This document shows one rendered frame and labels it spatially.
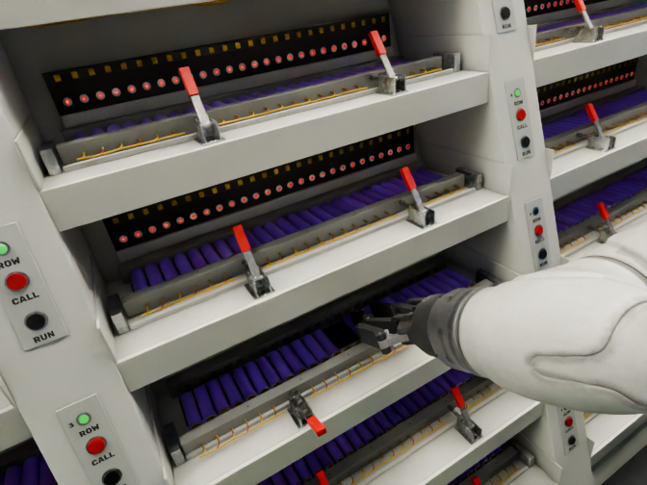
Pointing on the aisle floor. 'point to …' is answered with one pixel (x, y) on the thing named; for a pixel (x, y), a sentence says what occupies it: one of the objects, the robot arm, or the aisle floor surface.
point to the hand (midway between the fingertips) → (374, 317)
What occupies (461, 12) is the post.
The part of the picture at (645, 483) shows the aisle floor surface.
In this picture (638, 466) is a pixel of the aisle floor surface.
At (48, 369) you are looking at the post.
